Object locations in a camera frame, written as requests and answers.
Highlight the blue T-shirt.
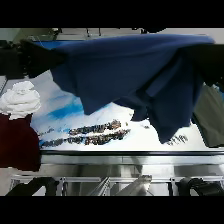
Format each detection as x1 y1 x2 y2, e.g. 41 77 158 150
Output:
49 33 216 145

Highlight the white garment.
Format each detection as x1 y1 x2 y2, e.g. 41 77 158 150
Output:
0 80 42 121

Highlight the olive green garment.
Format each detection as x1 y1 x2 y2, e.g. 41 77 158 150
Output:
191 83 224 149

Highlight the dark red garment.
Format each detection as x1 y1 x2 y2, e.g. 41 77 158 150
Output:
0 113 42 173

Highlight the silver frame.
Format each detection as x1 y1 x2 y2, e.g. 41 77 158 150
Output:
9 149 224 197

